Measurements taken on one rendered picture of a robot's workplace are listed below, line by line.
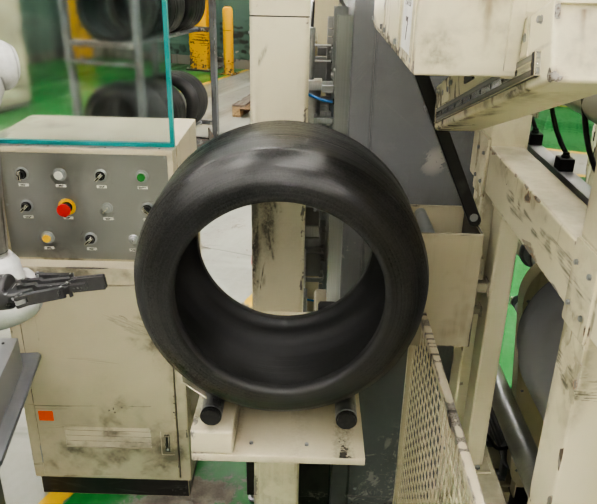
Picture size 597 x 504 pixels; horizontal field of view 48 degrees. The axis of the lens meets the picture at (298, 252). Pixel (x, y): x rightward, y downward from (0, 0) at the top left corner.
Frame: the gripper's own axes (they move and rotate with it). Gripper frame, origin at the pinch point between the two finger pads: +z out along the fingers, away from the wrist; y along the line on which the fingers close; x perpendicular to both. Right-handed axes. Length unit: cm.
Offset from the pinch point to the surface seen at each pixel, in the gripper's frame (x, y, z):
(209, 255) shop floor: 111, 269, -32
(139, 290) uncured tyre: -1.7, -9.6, 13.4
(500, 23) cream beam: -46, -36, 75
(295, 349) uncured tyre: 28, 13, 39
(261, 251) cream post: 8.0, 25.8, 33.2
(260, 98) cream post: -29, 26, 38
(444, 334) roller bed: 32, 19, 75
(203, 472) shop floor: 115, 72, -7
